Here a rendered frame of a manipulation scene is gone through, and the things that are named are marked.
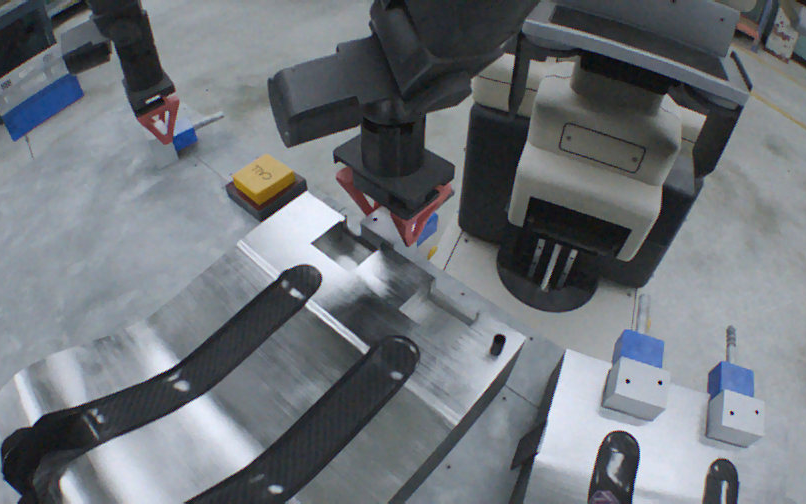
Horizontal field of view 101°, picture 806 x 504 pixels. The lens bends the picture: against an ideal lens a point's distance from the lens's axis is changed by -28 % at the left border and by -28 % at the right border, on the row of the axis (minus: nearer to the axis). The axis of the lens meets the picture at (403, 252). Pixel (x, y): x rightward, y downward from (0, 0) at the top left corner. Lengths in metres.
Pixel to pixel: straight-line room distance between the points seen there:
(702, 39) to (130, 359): 0.66
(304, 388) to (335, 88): 0.22
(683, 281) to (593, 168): 1.17
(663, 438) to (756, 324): 1.51
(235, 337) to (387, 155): 0.20
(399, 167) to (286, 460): 0.25
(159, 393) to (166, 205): 0.35
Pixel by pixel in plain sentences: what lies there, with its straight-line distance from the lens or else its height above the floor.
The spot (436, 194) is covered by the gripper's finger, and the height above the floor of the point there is 0.92.
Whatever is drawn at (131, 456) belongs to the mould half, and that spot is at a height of 0.92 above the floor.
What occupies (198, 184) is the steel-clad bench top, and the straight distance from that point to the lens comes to 0.68.
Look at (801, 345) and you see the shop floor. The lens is 2.03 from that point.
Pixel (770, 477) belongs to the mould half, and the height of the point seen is 0.86.
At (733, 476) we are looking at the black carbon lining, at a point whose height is 0.85.
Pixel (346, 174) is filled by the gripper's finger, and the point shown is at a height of 0.91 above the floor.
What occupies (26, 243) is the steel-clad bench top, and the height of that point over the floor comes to 0.80.
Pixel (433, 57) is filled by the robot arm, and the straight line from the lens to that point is 0.27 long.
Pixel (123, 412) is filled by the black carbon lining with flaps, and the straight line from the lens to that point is 0.38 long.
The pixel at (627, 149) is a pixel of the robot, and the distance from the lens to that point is 0.67.
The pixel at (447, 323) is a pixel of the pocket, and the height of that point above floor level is 0.86.
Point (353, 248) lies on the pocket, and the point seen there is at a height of 0.86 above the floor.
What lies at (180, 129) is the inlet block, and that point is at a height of 0.84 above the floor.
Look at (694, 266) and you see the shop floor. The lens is 1.90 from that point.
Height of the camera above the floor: 1.20
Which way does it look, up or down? 50 degrees down
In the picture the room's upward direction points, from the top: straight up
